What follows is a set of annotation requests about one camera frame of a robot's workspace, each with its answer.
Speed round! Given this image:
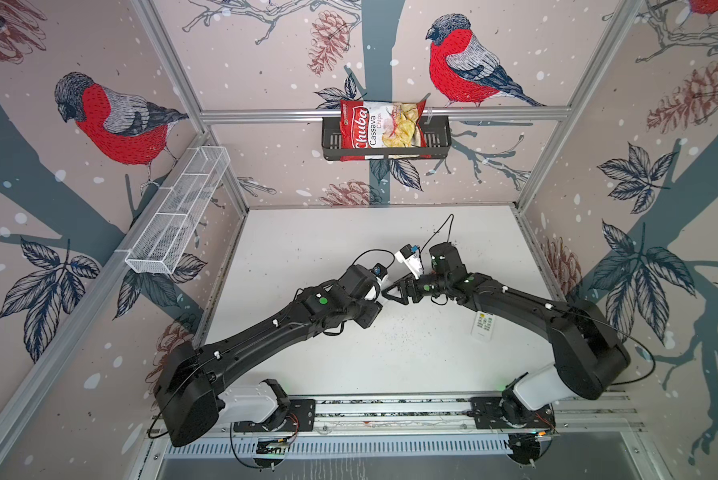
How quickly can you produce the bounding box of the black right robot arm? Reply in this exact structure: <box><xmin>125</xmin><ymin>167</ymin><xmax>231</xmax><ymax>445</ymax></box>
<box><xmin>382</xmin><ymin>242</ymin><xmax>631</xmax><ymax>427</ymax></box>

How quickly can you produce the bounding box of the black wire basket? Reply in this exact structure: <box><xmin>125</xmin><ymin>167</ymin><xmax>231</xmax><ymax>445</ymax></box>
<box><xmin>322</xmin><ymin>116</ymin><xmax>452</xmax><ymax>161</ymax></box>

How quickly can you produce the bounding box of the white mesh wall shelf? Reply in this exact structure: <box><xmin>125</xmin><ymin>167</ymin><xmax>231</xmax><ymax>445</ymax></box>
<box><xmin>125</xmin><ymin>146</ymin><xmax>230</xmax><ymax>275</ymax></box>

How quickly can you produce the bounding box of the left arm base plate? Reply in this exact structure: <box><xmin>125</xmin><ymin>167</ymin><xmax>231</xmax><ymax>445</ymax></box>
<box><xmin>233</xmin><ymin>398</ymin><xmax>316</xmax><ymax>433</ymax></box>

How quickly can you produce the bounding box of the white air conditioner remote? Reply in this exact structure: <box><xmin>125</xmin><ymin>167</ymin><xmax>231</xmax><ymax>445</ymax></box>
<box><xmin>471</xmin><ymin>311</ymin><xmax>496</xmax><ymax>342</ymax></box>

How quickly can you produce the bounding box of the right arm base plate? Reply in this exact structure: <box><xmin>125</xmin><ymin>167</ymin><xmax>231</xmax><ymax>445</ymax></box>
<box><xmin>468</xmin><ymin>396</ymin><xmax>556</xmax><ymax>430</ymax></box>

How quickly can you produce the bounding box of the red cassava chips bag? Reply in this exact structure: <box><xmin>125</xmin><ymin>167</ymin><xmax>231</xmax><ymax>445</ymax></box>
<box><xmin>340</xmin><ymin>100</ymin><xmax>427</xmax><ymax>150</ymax></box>

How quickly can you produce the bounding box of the aluminium mounting rail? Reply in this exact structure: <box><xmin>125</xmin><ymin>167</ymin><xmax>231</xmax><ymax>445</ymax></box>
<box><xmin>199</xmin><ymin>392</ymin><xmax>647</xmax><ymax>439</ymax></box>

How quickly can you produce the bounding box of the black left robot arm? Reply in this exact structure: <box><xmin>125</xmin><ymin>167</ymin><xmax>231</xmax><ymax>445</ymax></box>
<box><xmin>154</xmin><ymin>264</ymin><xmax>388</xmax><ymax>447</ymax></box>

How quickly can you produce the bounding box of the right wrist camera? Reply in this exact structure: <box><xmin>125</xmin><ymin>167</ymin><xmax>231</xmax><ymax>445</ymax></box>
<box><xmin>394</xmin><ymin>244</ymin><xmax>424</xmax><ymax>279</ymax></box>

